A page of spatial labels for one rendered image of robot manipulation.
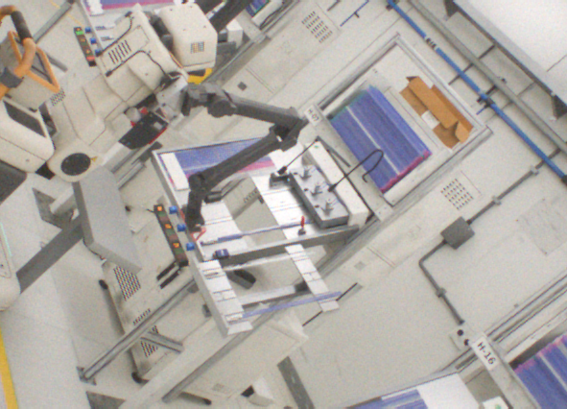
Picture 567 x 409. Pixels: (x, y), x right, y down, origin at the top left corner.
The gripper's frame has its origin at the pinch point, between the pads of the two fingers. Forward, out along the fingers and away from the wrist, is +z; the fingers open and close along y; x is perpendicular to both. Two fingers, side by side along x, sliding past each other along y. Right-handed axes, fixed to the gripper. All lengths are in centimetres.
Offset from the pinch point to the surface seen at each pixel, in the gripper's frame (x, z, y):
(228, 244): -16.0, 8.9, -2.6
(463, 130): -145, -11, 23
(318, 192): -63, 2, 10
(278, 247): -35.5, 8.9, -9.5
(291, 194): -54, 8, 19
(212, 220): -14.4, 8.8, 12.3
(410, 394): -51, 8, -89
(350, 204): -72, 0, -2
